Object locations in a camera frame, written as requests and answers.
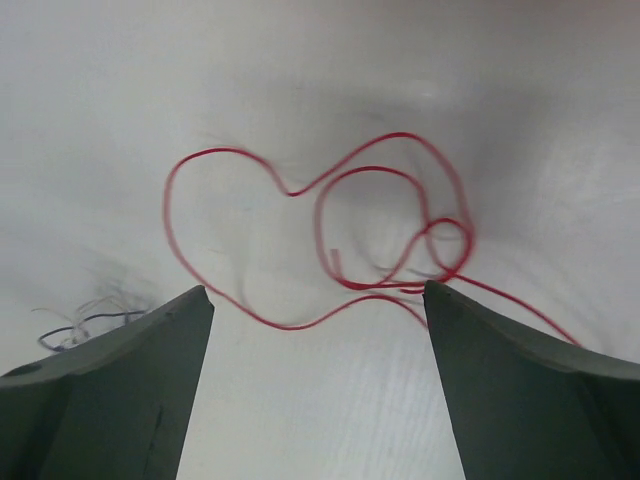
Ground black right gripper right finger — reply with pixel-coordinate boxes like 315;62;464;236
423;281;639;479

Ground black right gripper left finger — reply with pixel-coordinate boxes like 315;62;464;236
1;286;214;479

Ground purple cable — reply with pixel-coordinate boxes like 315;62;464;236
37;309;151;351

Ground red cable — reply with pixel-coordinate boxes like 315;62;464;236
162;132;584;349

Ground clear cable on table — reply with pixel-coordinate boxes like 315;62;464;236
29;292;151;346

